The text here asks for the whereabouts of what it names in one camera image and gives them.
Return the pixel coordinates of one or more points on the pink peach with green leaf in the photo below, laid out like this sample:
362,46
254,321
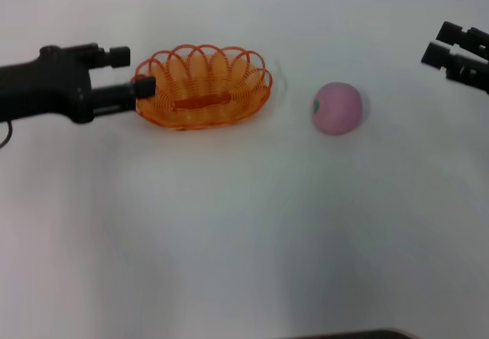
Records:
338,110

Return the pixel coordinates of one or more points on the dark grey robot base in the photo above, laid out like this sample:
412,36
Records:
363,335

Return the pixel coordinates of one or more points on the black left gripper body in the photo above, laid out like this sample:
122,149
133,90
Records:
46,87

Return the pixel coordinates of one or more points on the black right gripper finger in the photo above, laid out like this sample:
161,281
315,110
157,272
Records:
451,33
435,54

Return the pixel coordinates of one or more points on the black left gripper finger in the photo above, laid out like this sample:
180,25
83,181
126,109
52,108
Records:
119,57
145,87

